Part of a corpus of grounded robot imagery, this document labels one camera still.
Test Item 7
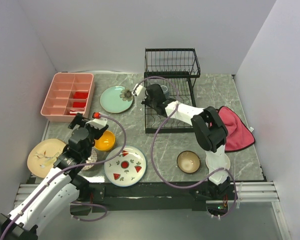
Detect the white grey mug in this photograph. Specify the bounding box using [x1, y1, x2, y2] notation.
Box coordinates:
[160, 85, 170, 99]

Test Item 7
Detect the clear faceted drinking glass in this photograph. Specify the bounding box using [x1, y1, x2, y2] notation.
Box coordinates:
[149, 78, 162, 86]

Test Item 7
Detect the orange bowl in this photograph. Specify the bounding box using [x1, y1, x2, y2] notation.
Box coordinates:
[94, 130, 116, 152]

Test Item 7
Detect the black wire dish rack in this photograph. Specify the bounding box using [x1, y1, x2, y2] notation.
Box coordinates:
[143, 48, 201, 134]

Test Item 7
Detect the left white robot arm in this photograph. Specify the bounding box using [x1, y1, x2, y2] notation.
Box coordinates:
[0, 113, 109, 240]

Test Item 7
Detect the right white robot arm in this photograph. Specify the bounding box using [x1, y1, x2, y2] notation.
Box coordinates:
[133, 83, 231, 199]

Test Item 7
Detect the red block in tray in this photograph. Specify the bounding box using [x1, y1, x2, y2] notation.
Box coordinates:
[72, 91, 89, 100]
[72, 101, 87, 108]

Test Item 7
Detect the patterned purple bowl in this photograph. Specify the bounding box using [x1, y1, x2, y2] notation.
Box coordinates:
[81, 148, 98, 171]

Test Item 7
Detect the pink compartment organizer tray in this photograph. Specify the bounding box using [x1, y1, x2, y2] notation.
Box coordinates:
[40, 72, 95, 123]

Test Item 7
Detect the beige bird plate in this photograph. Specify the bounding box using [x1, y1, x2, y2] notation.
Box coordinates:
[27, 138, 66, 178]

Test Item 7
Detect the mint green flower plate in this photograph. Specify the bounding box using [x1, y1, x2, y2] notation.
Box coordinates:
[99, 85, 134, 114]

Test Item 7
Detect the watermelon pattern plate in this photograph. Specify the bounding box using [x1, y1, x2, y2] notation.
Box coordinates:
[104, 146, 147, 187]

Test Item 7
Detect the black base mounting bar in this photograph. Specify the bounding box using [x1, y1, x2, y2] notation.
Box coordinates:
[69, 181, 240, 212]

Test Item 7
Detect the brown glazed bowl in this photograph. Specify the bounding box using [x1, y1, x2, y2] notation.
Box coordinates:
[176, 150, 201, 174]

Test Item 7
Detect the white bowl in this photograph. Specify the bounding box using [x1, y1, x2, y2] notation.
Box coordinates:
[205, 151, 231, 173]

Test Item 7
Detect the pink red cloth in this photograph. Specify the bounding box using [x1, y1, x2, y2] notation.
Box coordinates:
[218, 106, 256, 153]

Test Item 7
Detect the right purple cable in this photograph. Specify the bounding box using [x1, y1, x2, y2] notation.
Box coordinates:
[133, 76, 238, 219]

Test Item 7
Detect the purple cable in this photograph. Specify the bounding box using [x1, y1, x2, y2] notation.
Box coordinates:
[0, 113, 127, 240]
[133, 76, 238, 219]

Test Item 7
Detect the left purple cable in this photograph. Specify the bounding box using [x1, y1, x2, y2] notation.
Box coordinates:
[0, 113, 127, 240]

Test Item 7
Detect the aluminium rail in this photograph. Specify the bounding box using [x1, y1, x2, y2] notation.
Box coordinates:
[13, 181, 280, 208]

